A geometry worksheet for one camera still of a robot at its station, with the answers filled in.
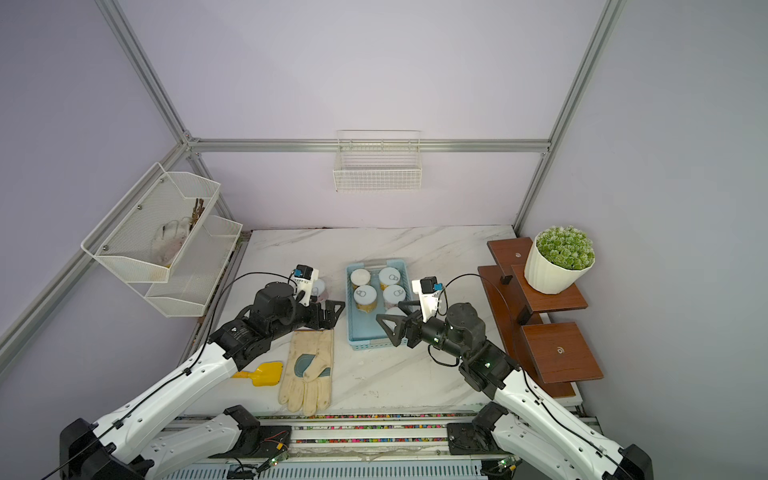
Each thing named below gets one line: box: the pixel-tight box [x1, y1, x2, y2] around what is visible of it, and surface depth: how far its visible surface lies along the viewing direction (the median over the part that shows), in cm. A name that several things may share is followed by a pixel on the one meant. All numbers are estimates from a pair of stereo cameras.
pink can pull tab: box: [382, 284, 406, 309], surface depth 97 cm
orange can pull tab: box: [353, 285, 378, 314], surface depth 97 cm
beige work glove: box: [278, 329, 334, 416], surface depth 85 cm
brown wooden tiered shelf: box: [478, 237, 604, 398], surface depth 76 cm
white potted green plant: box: [524, 225, 596, 295], surface depth 69 cm
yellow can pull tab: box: [378, 267, 401, 285], surface depth 101 cm
